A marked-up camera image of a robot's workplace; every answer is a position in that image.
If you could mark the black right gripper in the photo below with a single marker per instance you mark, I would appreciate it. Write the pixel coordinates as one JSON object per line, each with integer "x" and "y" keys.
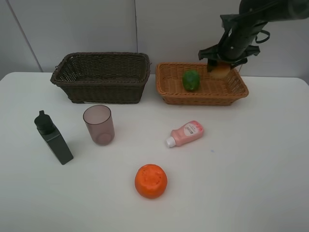
{"x": 234, "y": 46}

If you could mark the round bread bun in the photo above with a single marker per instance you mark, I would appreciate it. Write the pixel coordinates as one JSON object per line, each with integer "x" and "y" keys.
{"x": 220, "y": 70}

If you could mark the green lime fruit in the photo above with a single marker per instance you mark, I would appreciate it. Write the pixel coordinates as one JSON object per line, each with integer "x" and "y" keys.
{"x": 191, "y": 80}

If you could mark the pink lotion bottle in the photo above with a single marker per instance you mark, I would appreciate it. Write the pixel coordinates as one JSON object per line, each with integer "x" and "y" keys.
{"x": 189, "y": 132}

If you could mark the orange fruit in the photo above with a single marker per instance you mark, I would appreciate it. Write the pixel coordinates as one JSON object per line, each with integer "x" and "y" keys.
{"x": 151, "y": 181}

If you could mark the black pump dispenser bottle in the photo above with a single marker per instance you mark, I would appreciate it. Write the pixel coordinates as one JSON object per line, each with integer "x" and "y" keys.
{"x": 52, "y": 136}

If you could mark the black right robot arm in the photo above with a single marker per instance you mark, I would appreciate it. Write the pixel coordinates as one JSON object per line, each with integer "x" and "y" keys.
{"x": 265, "y": 11}

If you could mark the light brown wicker basket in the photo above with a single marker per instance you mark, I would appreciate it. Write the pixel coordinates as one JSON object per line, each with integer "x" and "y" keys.
{"x": 211, "y": 91}

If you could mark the dark brown wicker basket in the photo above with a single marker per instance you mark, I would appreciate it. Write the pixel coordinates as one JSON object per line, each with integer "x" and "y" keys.
{"x": 103, "y": 77}

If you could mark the translucent purple plastic cup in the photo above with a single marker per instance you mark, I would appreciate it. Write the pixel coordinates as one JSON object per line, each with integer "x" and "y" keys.
{"x": 98, "y": 119}

